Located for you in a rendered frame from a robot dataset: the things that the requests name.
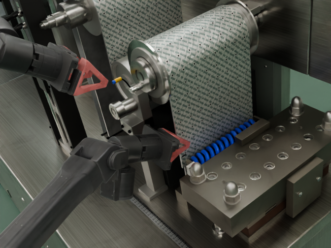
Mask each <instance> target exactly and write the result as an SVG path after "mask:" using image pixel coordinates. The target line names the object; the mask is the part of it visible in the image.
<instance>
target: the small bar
mask: <svg viewBox="0 0 331 248"><path fill-rule="evenodd" d="M268 128H269V121H267V120H265V119H263V118H262V119H260V120H259V121H257V122H256V123H254V124H252V125H251V126H249V127H248V128H246V129H245V130H243V131H242V132H240V133H239V134H238V135H236V136H235V142H236V143H238V144H239V145H241V146H243V145H245V144H246V143H248V142H249V141H251V140H252V139H254V138H255V137H257V136H258V135H259V134H261V133H262V132H264V131H265V130H267V129H268Z"/></svg>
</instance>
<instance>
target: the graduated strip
mask: <svg viewBox="0 0 331 248"><path fill-rule="evenodd" d="M129 200H130V201H131V202H132V203H133V204H134V205H135V206H136V207H137V208H138V209H139V210H140V211H141V212H142V213H143V214H144V215H145V216H147V217H148V218H149V219H150V220H151V221H152V222H153V223H154V224H155V225H156V226H157V227H158V228H159V229H160V230H161V231H162V232H163V233H165V234H166V235H167V236H168V237H169V238H170V239H171V240H172V241H173V242H174V243H175V244H176V245H177V246H178V247H179V248H193V247H192V246H191V245H190V244H188V243H187V242H186V241H185V240H184V239H183V238H182V237H181V236H180V235H179V234H177V233H176V232H175V231H174V230H173V229H172V228H171V227H170V226H169V225H168V224H166V223H165V222H164V221H163V220H162V219H161V218H160V217H159V216H158V215H157V214H156V213H154V212H153V211H152V210H151V209H150V208H149V207H148V206H147V205H146V204H145V203H143V202H142V201H141V200H140V199H139V198H138V197H137V196H136V195H135V194H134V193H133V197H132V199H129Z"/></svg>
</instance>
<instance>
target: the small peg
mask: <svg viewBox="0 0 331 248"><path fill-rule="evenodd" d="M142 88H143V85H142V84H141V83H138V84H136V85H134V86H132V87H130V88H129V90H130V92H131V93H135V92H137V91H138V90H140V89H142Z"/></svg>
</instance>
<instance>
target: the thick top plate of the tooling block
mask: <svg viewBox="0 0 331 248"><path fill-rule="evenodd" d="M303 105H304V114H302V115H300V116H293V115H291V114H290V113H289V109H290V106H289V107H287V108H286V109H284V110H283V111H281V112H280V113H278V114H277V115H275V116H274V117H272V118H271V119H269V120H268V121H269V128H268V129H267V130H265V131H264V132H262V133H261V134H259V135H258V136H257V137H255V138H254V139H252V140H251V141H249V142H248V143H246V144H245V145H243V146H241V145H239V144H238V143H236V142H235V143H233V144H232V145H230V146H229V147H227V148H226V149H224V150H223V151H221V152H219V153H218V154H216V155H215V156H214V157H212V158H211V159H209V160H208V161H206V162H205V163H203V164H202V167H203V169H204V173H205V175H206V181H205V182H204V183H203V184H200V185H195V184H193V183H191V181H190V176H189V175H188V174H187V175H185V176H184V177H182V178H181V179H179V180H180V185H181V190H182V196H183V198H184V199H185V200H186V201H187V202H189V203H190V204H191V205H192V206H194V207H195V208H196V209H197V210H198V211H200V212H201V213H202V214H203V215H205V216H206V217H207V218H208V219H210V220H211V221H212V222H213V223H215V224H216V225H217V226H218V227H220V228H221V229H222V230H223V231H224V232H226V233H227V234H228V235H229V236H231V237H234V236H235V235H236V234H237V233H239V232H240V231H241V230H243V229H244V228H245V227H246V226H248V225H249V224H250V223H251V222H253V221H254V220H255V219H257V218H258V217H259V216H260V215H262V214H263V213H264V212H265V211H267V210H268V209H269V208H270V207H272V206H273V205H274V204H275V203H277V202H278V201H279V200H280V199H282V198H283V197H284V196H286V185H287V178H289V177H290V176H291V175H293V174H294V173H295V172H296V171H298V170H299V169H300V168H302V167H303V166H304V165H305V164H307V163H308V162H309V161H311V160H312V159H313V158H314V157H318V158H320V159H322V160H324V163H323V165H325V164H326V163H327V162H328V161H330V160H331V131H325V130H323V129H322V128H321V124H322V119H323V118H324V115H325V113H324V112H322V111H320V110H318V109H315V108H313V107H311V106H308V105H306V104H304V103H303ZM229 181H233V182H235V183H236V184H237V186H238V190H239V192H240V195H241V201H240V202H239V203H238V204H236V205H228V204H226V203H225V202H224V200H223V196H224V189H225V185H226V183H227V182H229Z"/></svg>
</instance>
